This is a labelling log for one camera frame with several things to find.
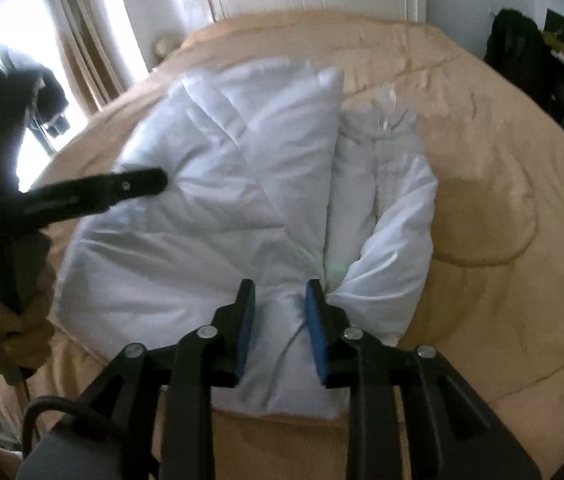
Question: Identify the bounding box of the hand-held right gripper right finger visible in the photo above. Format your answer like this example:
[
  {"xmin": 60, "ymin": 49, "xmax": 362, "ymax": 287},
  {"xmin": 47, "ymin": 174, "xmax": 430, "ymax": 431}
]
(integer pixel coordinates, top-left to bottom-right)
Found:
[{"xmin": 306, "ymin": 279, "xmax": 541, "ymax": 480}]

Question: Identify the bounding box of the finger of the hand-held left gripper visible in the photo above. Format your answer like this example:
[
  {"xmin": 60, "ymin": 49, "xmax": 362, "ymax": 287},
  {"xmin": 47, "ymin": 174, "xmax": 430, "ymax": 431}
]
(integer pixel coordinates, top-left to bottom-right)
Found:
[{"xmin": 12, "ymin": 168, "xmax": 169, "ymax": 234}]

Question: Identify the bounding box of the tan bed blanket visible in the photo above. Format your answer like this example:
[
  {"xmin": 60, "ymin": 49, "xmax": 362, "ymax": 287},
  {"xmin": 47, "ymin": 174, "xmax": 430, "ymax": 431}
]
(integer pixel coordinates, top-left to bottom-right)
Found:
[{"xmin": 0, "ymin": 7, "xmax": 564, "ymax": 480}]

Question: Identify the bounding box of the black cable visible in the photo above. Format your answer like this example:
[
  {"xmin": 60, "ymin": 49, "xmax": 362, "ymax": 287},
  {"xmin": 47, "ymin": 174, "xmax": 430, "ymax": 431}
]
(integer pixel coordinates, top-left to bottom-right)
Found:
[{"xmin": 11, "ymin": 367, "xmax": 160, "ymax": 467}]

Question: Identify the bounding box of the dark hanging garment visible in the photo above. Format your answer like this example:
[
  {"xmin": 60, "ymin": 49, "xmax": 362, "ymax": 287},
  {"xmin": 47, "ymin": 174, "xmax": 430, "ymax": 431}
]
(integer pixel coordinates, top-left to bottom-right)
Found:
[{"xmin": 27, "ymin": 67, "xmax": 71, "ymax": 139}]

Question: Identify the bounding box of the black backpack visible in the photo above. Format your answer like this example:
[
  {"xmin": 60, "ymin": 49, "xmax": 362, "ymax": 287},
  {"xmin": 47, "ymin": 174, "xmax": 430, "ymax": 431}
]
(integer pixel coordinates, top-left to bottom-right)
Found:
[{"xmin": 484, "ymin": 8, "xmax": 564, "ymax": 127}]

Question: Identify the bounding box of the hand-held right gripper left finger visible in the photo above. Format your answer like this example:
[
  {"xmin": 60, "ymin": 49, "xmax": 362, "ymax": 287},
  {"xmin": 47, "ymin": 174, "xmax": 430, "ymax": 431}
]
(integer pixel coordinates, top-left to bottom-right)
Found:
[{"xmin": 74, "ymin": 279, "xmax": 256, "ymax": 480}]

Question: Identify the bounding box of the beige curtain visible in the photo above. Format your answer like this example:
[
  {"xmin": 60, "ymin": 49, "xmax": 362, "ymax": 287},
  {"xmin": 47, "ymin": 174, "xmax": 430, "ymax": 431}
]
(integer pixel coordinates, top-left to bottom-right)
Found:
[{"xmin": 37, "ymin": 0, "xmax": 144, "ymax": 113}]

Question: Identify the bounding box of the white puffer jacket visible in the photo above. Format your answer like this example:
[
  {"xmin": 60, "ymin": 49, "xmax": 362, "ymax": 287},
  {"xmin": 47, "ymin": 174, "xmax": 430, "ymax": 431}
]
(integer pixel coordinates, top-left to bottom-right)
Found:
[{"xmin": 52, "ymin": 57, "xmax": 439, "ymax": 419}]

